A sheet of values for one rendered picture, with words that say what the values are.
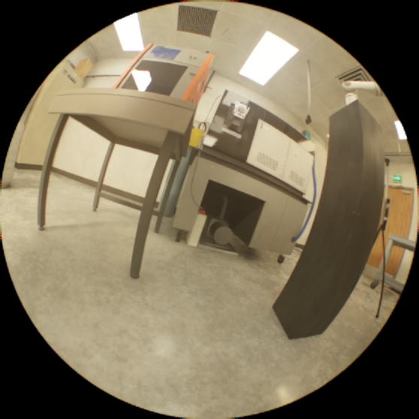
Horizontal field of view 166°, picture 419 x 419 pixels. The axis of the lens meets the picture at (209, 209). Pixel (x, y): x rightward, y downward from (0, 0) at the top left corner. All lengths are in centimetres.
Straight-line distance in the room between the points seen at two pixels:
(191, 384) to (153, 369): 10
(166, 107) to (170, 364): 75
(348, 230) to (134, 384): 75
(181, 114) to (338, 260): 72
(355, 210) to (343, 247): 13
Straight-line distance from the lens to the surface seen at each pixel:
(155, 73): 76
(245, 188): 116
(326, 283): 60
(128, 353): 46
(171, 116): 50
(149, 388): 43
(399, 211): 421
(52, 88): 329
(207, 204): 176
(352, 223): 58
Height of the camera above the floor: 43
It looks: 5 degrees down
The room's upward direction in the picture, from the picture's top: 19 degrees clockwise
